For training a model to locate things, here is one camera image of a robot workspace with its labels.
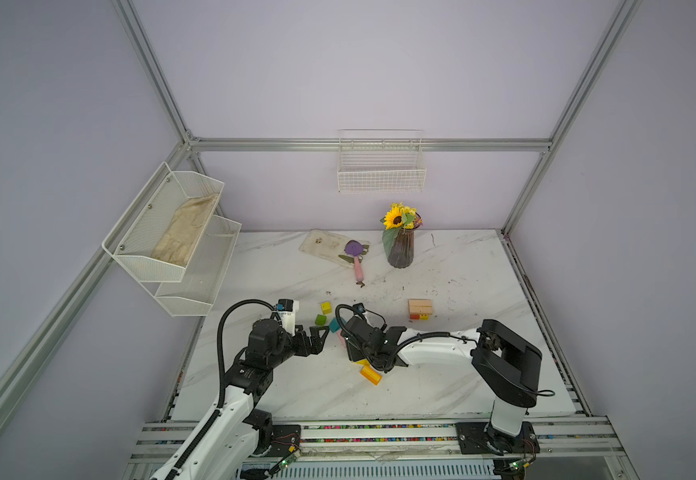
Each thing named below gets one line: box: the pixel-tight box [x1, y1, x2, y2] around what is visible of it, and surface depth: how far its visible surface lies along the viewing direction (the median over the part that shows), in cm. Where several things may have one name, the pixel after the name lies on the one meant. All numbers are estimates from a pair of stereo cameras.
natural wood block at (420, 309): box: [410, 306, 432, 314], surface depth 98 cm
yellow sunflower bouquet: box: [380, 202, 423, 256], surface depth 94 cm
